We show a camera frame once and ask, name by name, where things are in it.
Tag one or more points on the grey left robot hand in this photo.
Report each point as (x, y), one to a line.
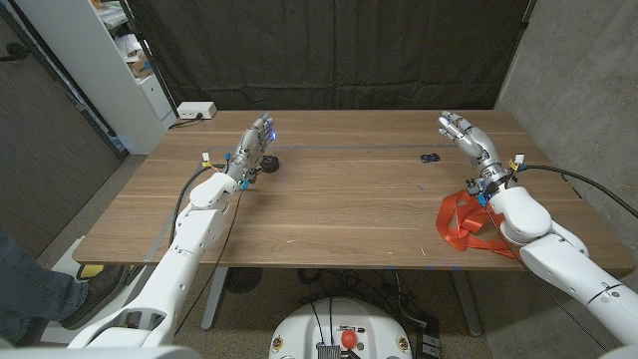
(249, 149)

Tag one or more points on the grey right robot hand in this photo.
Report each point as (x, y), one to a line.
(476, 147)

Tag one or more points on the orange ribbon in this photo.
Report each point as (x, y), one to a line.
(451, 224)

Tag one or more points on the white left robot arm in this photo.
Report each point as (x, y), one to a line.
(169, 279)

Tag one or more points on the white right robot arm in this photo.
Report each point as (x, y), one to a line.
(558, 254)

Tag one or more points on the small dark toy car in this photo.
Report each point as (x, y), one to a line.
(429, 158)

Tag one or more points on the black round tape roll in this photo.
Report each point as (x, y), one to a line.
(271, 164)

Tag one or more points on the white power outlet box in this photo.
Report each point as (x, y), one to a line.
(196, 109)

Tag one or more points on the black fabric curtain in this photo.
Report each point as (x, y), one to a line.
(329, 50)

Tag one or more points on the black round floor fan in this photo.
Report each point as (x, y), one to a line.
(242, 279)

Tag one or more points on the cardboard box with blue tape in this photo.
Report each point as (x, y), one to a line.
(140, 67)

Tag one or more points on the grey table leg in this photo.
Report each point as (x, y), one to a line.
(214, 299)
(467, 304)

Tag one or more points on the white shelf cabinet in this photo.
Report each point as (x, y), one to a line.
(95, 65)

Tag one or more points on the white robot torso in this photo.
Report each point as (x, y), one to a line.
(304, 329)

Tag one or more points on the dark shoe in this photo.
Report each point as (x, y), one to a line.
(97, 294)

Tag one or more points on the red emergency stop button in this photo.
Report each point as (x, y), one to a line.
(349, 339)

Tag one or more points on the person's leg in jeans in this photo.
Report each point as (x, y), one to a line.
(30, 294)

